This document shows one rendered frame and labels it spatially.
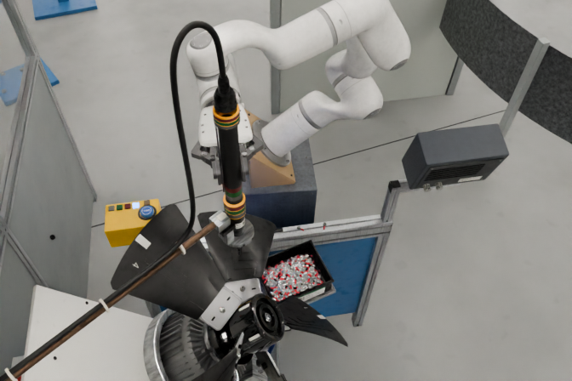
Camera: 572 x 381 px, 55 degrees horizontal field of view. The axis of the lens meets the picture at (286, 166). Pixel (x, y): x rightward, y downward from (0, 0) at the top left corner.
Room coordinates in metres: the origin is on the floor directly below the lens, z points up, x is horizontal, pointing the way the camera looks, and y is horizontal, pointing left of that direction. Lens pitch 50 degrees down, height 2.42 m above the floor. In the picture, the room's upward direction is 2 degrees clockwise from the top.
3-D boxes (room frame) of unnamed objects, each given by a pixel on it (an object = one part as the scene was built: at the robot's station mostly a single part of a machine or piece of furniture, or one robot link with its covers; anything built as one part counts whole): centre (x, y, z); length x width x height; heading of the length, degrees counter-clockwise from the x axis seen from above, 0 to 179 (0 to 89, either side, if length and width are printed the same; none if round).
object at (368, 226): (1.00, 0.07, 0.82); 0.90 x 0.04 x 0.08; 101
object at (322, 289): (0.85, -0.03, 0.85); 0.22 x 0.17 x 0.07; 116
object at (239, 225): (0.63, 0.10, 1.65); 0.04 x 0.04 x 0.46
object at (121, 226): (0.92, 0.46, 1.02); 0.16 x 0.10 x 0.11; 101
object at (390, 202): (1.08, -0.35, 0.96); 0.03 x 0.03 x 0.20; 11
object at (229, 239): (0.62, 0.11, 1.50); 0.09 x 0.07 x 0.10; 136
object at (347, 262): (1.00, 0.07, 0.45); 0.82 x 0.01 x 0.66; 101
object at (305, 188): (1.27, 0.06, 0.47); 0.30 x 0.30 x 0.93; 7
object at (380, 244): (1.08, -0.35, 0.39); 0.04 x 0.04 x 0.78; 11
